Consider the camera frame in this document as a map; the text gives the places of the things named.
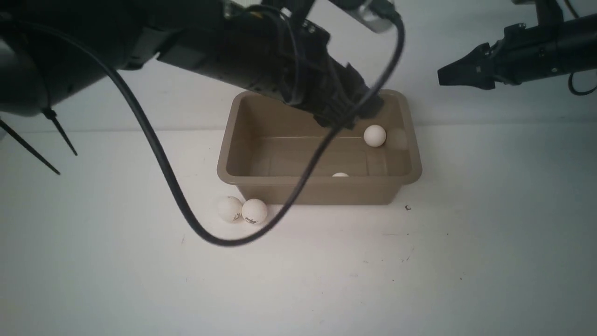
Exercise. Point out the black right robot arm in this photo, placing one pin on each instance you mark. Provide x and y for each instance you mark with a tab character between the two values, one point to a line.
577	42

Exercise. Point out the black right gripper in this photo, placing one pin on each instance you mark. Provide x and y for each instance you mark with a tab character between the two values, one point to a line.
522	55

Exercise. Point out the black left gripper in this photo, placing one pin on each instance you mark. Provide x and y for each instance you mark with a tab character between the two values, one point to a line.
309	78

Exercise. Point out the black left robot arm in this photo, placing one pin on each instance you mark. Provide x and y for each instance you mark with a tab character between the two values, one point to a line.
269	48

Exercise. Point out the white ball plain left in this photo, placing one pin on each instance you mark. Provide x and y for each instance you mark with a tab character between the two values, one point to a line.
229	209

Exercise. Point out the white ball with logo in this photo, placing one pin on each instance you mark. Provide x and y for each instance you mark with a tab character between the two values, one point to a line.
254	211

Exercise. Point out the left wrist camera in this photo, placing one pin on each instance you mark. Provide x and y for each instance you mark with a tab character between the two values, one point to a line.
376	15

